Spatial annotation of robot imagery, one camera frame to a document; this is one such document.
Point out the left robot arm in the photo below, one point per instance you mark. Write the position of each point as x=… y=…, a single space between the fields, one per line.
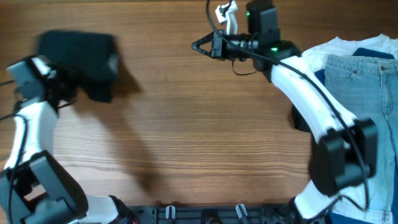
x=35 y=188

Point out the white t-shirt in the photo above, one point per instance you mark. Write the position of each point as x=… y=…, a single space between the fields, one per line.
x=335 y=49

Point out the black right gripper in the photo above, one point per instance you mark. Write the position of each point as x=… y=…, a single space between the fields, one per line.
x=216 y=47

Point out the black garment under pile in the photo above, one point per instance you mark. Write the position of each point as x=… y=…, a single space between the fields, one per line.
x=298 y=121

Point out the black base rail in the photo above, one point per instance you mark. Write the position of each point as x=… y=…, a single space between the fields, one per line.
x=238 y=214

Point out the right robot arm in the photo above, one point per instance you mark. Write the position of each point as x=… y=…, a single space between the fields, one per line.
x=344 y=147

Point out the dark blue garment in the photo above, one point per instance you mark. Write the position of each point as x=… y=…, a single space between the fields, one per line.
x=373 y=53

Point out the black shorts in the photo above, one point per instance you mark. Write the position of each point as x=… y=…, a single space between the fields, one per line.
x=92 y=56

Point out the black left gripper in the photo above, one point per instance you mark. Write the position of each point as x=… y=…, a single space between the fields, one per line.
x=71 y=71

